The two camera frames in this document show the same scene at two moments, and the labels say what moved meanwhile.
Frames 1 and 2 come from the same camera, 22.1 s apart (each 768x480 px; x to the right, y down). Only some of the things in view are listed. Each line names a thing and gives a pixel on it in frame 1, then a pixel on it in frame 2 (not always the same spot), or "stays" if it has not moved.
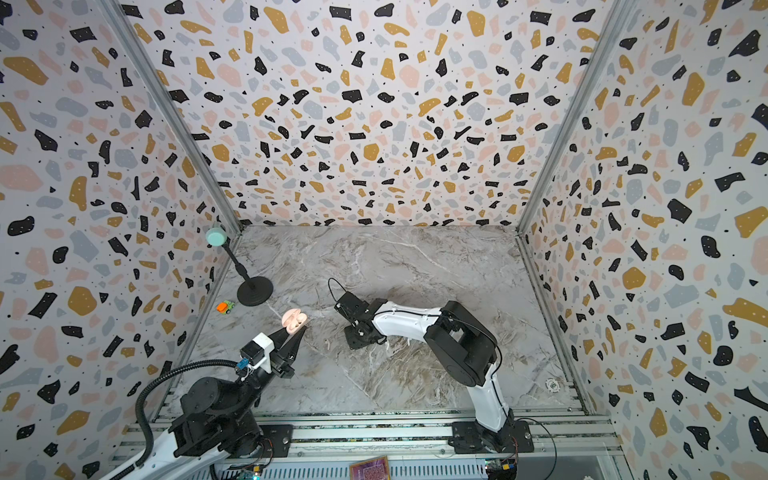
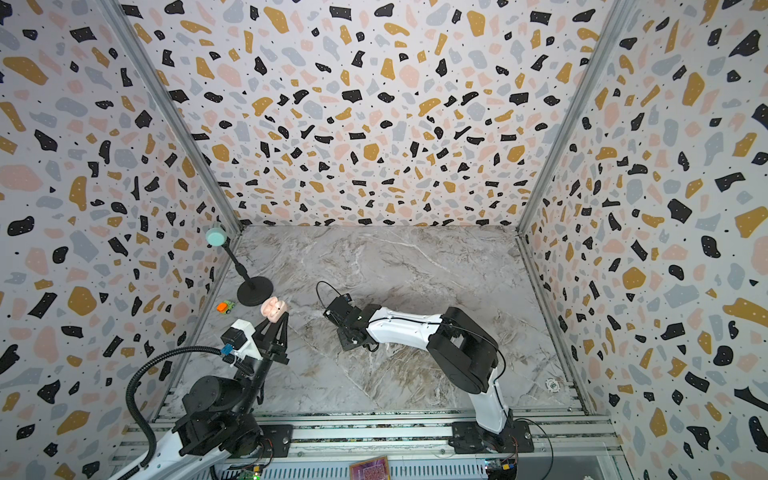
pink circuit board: x=374 y=469 stays
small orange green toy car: x=225 y=307 stays
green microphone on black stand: x=253 y=291 stays
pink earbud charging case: x=293 y=319 → x=273 y=308
